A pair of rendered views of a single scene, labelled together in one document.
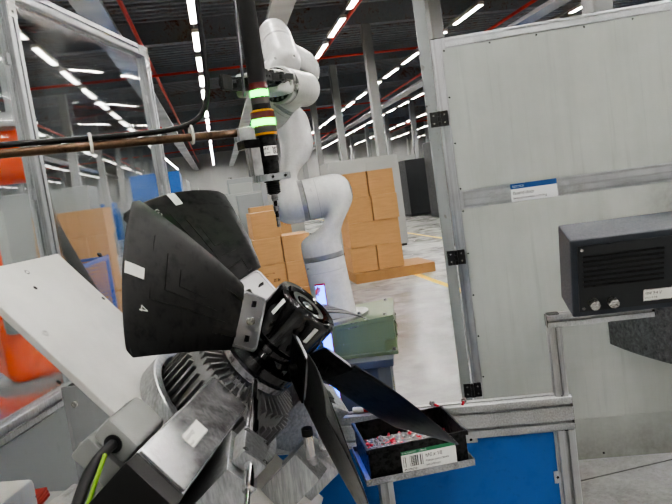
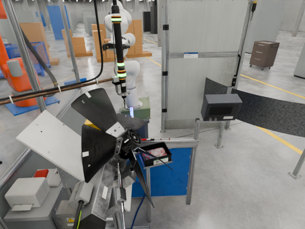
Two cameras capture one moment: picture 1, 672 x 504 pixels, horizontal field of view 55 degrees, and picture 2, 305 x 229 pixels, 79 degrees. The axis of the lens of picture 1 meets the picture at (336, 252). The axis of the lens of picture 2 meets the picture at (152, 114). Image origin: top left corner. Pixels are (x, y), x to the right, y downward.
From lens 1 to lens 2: 48 cm
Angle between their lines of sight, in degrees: 25
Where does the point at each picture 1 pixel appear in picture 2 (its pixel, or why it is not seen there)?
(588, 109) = (212, 30)
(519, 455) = (181, 151)
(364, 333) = (141, 112)
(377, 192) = (136, 27)
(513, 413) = (182, 143)
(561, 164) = (200, 47)
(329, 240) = (132, 83)
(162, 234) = (92, 135)
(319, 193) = (130, 68)
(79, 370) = (62, 163)
